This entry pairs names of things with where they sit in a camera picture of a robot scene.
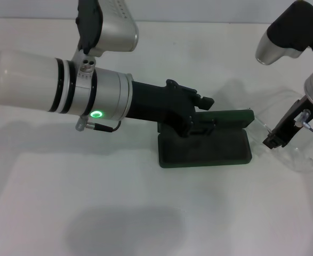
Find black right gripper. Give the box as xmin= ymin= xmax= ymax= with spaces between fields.
xmin=262 ymin=95 xmax=313 ymax=151

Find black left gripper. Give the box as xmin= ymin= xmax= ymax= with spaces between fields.
xmin=126 ymin=78 xmax=218 ymax=139

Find clear white glasses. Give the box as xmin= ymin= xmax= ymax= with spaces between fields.
xmin=249 ymin=85 xmax=313 ymax=173

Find dark green glasses case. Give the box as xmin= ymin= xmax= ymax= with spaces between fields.
xmin=157 ymin=108 xmax=255 ymax=169

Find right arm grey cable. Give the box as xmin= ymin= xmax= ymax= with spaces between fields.
xmin=294 ymin=109 xmax=313 ymax=136

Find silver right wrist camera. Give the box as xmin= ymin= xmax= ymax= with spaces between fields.
xmin=254 ymin=0 xmax=313 ymax=65

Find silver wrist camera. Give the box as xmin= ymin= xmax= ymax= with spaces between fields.
xmin=254 ymin=0 xmax=313 ymax=65
xmin=70 ymin=0 xmax=140 ymax=74

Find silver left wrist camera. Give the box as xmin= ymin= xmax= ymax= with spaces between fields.
xmin=70 ymin=0 xmax=140 ymax=74

